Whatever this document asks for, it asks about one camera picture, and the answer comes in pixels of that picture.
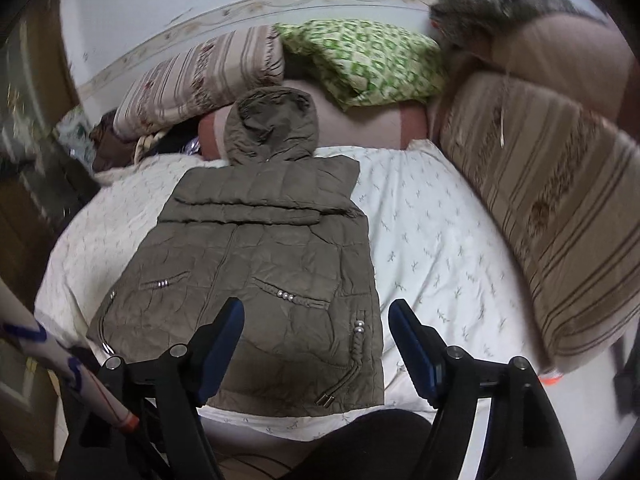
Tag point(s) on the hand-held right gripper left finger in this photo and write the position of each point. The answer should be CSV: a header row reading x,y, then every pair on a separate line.
x,y
225,345

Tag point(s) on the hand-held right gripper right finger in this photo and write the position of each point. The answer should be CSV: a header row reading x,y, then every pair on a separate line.
x,y
415,355

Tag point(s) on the olive hooded puffer jacket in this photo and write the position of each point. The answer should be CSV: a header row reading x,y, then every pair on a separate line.
x,y
260,240

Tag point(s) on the white leaf print bedsheet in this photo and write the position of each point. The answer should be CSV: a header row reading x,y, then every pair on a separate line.
x,y
440,240

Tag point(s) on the person's leg in black trousers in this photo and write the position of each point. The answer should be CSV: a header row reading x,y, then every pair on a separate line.
x,y
325,450

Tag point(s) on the dark wooden cabinet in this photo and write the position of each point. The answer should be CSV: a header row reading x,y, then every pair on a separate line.
x,y
25,185

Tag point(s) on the beige striped cushion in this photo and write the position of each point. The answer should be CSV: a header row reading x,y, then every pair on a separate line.
x,y
550,200

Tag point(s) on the dark clothing pile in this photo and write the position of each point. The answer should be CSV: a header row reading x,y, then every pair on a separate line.
x,y
175,145

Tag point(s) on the brown cloth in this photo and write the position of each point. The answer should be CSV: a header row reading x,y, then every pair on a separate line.
x,y
112,147

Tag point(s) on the cream cloth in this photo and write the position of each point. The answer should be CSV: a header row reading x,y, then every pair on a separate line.
x,y
146,146

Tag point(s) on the floral plastic bag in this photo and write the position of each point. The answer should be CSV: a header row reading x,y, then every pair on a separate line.
x,y
75,130

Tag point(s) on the pink pillow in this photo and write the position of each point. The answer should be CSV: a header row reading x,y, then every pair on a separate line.
x,y
360,125

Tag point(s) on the striped floral pillow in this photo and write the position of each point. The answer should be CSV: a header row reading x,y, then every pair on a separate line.
x,y
200,75

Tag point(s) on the green patterned blanket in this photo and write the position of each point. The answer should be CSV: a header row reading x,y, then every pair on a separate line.
x,y
370,60

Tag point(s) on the grey knitted cloth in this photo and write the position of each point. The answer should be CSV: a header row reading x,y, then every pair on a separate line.
x,y
480,5

